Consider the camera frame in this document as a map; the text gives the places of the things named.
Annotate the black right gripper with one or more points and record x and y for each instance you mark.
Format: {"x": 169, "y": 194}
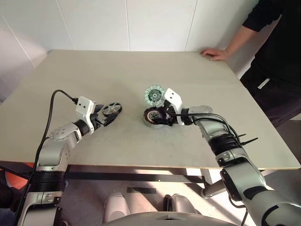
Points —
{"x": 171, "y": 116}

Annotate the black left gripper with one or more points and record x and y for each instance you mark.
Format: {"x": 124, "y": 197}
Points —
{"x": 97, "y": 117}

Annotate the black spoked rotor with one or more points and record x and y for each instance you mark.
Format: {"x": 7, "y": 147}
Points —
{"x": 110, "y": 108}

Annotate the grey motor housing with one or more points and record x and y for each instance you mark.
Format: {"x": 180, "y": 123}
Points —
{"x": 151, "y": 117}

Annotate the round motor housing lid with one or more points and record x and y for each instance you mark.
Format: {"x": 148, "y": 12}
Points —
{"x": 154, "y": 94}

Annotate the person's right forearm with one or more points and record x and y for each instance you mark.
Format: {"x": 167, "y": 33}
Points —
{"x": 240, "y": 40}

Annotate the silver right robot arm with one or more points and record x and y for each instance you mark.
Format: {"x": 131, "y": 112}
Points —
{"x": 244, "y": 174}

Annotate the person's right hand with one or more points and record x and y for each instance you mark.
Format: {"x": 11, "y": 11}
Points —
{"x": 215, "y": 54}

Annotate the black floor tape strip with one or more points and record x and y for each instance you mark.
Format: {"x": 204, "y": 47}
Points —
{"x": 141, "y": 190}

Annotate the grey table leg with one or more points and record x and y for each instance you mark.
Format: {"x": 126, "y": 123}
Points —
{"x": 212, "y": 188}

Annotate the grey rounded shape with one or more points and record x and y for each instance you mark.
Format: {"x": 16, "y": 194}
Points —
{"x": 181, "y": 204}
{"x": 116, "y": 207}

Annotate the grey robot torso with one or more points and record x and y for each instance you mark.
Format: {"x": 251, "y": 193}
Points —
{"x": 169, "y": 220}

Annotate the orange object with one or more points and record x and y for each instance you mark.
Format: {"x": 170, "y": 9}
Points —
{"x": 16, "y": 176}

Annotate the person's black trousers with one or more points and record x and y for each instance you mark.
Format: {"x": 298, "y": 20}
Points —
{"x": 277, "y": 99}

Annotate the person in black clothes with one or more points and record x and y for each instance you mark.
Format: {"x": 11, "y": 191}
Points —
{"x": 279, "y": 35}

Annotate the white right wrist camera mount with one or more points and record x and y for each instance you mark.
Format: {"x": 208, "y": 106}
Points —
{"x": 172, "y": 96}

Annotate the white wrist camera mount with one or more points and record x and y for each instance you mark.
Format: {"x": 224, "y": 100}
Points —
{"x": 84, "y": 105}
{"x": 172, "y": 96}

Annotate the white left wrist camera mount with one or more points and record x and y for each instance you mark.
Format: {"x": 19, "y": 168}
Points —
{"x": 84, "y": 105}

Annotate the dark metal table frame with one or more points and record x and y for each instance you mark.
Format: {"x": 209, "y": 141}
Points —
{"x": 141, "y": 176}

